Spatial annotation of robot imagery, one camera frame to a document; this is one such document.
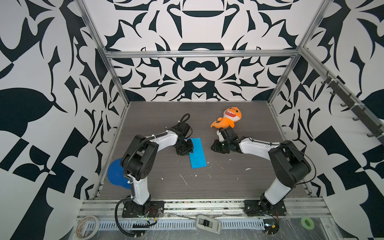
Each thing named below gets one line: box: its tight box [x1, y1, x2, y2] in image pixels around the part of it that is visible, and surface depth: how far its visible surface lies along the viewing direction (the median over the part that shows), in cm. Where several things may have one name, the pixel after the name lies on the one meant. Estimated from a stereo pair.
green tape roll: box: [301, 216, 315, 230], surface depth 72 cm
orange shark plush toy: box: [210, 107, 242, 129], surface depth 104 cm
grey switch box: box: [195, 214, 222, 234], surface depth 69 cm
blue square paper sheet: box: [189, 137, 207, 169], surface depth 93 cm
